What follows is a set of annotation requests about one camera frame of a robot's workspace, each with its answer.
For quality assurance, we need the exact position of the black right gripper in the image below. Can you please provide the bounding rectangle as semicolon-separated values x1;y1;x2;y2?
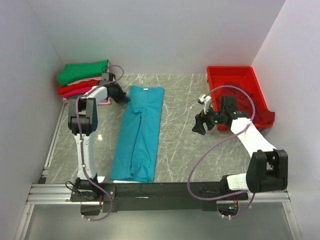
191;102;226;135

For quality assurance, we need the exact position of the teal t shirt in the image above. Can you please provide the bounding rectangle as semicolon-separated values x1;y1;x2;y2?
109;85;165;183

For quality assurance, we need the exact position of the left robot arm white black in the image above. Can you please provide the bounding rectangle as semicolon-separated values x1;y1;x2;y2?
67;71;130;202

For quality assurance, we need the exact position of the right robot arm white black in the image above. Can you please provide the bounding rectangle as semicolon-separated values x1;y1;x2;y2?
192;94;288;200

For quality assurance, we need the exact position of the magenta folded t shirt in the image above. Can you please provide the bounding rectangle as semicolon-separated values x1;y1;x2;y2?
61;87;91;98

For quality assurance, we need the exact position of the dark red t shirt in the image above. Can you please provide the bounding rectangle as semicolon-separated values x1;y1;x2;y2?
214;87;275;131

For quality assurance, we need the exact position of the green folded t shirt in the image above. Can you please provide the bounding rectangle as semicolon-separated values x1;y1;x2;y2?
56;59;109;87

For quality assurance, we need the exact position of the red folded t shirt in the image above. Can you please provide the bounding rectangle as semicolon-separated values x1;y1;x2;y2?
57;80;99;96

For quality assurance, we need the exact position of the red plastic bin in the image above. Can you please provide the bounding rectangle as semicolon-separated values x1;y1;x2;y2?
207;66;275;131

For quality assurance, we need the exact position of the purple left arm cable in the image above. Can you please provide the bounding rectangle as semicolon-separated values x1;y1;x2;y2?
75;65;125;222

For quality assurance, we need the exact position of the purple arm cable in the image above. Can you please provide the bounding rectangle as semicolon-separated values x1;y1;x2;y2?
187;85;257;219
75;65;125;222

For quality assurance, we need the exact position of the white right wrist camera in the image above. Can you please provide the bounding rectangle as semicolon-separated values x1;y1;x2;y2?
197;94;212;115

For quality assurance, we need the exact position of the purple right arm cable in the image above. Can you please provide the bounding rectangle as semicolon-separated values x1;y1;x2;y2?
187;85;257;219

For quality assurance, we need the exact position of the aluminium frame rail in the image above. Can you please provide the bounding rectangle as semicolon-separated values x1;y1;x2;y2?
15;103;302;240

